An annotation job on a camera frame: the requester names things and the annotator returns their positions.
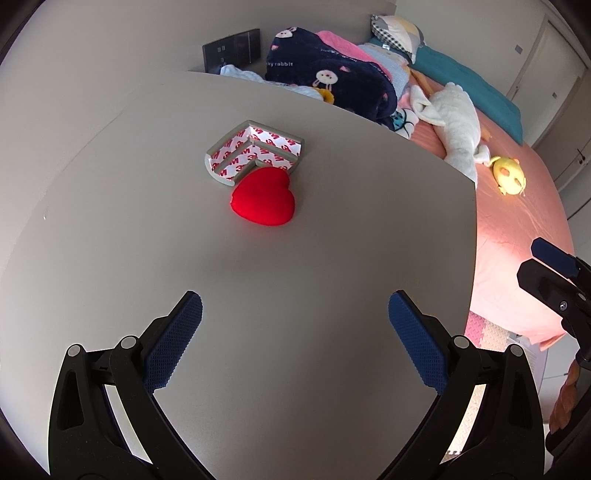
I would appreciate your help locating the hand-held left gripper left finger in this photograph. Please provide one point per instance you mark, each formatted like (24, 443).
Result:
(178, 337)

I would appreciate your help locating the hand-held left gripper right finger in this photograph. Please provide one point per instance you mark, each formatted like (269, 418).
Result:
(418, 341)

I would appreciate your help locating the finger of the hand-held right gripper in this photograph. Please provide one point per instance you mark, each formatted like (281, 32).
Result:
(540, 281)
(554, 258)

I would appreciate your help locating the person's right hand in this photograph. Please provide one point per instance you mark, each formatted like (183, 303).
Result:
(564, 401)

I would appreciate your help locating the bed with pink sheet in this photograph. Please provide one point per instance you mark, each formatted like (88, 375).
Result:
(517, 240)

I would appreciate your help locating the pastel foam floor mat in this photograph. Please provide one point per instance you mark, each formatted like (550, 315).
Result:
(480, 330)

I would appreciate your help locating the yellow chick plush toy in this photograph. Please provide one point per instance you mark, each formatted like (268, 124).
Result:
(508, 175)

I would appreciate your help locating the red heart cushion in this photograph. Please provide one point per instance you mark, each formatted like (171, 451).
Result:
(263, 198)

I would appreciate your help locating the white goose plush toy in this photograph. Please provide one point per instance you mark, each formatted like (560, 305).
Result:
(457, 124)

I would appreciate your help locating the white wardrobe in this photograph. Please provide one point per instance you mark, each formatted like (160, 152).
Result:
(554, 60)

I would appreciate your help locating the teal pillow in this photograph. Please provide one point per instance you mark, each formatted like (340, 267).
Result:
(461, 78)

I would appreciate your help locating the white cartoon print cloth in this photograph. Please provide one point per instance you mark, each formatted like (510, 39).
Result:
(404, 122)

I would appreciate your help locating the grey foam corner guard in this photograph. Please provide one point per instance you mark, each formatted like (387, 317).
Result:
(277, 147)

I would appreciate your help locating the light blue fleece blanket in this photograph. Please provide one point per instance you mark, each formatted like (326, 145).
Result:
(392, 64)

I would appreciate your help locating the yellow fabric flower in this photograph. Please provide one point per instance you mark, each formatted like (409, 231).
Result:
(327, 96)

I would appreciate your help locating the light blue baby cloth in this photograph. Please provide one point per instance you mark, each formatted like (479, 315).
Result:
(235, 71)

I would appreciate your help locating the checked patchwork pillow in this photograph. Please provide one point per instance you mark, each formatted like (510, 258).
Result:
(399, 30)

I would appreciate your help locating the navy rabbit print blanket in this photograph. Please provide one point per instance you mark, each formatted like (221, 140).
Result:
(323, 60)

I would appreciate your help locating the pink blanket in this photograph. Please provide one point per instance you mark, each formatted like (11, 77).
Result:
(341, 44)

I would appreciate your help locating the black wall switch panel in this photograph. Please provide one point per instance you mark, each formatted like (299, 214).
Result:
(231, 48)

